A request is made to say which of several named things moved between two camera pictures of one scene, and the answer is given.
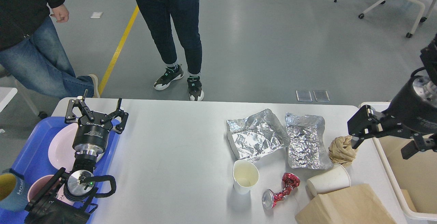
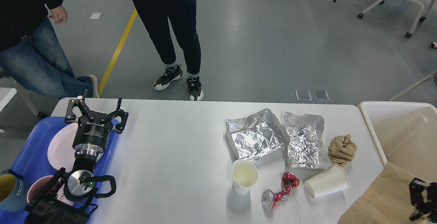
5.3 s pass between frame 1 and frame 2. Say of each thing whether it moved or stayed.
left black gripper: stayed
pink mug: stayed
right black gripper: moved
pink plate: stayed
